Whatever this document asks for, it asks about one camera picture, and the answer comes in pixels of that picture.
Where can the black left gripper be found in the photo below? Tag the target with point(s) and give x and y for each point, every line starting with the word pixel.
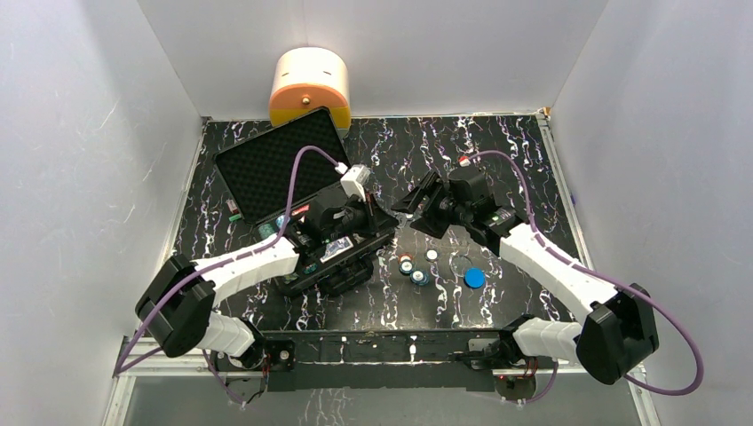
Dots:
pixel 365 213

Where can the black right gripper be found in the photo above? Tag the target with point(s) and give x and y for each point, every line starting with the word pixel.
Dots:
pixel 409 202

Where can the blue poker card deck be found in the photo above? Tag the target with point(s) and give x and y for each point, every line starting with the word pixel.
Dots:
pixel 336 247

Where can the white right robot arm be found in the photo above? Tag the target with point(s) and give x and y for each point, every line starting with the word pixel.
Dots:
pixel 613 330

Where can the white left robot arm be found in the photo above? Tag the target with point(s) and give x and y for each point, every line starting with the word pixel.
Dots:
pixel 180 303

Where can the black poker set case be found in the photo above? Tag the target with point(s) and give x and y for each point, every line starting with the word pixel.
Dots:
pixel 274 172

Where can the blue yellow poker chip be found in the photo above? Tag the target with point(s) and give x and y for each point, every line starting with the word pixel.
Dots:
pixel 431 255

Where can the green blue fifty chip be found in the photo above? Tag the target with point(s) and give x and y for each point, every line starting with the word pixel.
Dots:
pixel 406 267
pixel 419 277

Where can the clear acrylic dealer button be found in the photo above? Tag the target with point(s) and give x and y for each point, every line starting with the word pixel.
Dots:
pixel 460 265

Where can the red poker card deck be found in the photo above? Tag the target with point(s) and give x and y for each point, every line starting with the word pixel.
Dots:
pixel 301 210

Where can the blue round button chip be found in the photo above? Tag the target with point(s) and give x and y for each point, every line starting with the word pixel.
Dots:
pixel 474 278

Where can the small red green object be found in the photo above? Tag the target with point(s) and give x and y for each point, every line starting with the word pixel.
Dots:
pixel 235 213

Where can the white and orange cylinder box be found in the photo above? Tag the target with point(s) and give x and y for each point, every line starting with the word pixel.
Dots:
pixel 306 78

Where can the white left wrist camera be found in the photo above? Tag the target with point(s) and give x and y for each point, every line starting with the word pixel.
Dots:
pixel 353 180

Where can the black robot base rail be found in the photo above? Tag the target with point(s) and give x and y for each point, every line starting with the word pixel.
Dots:
pixel 382 358

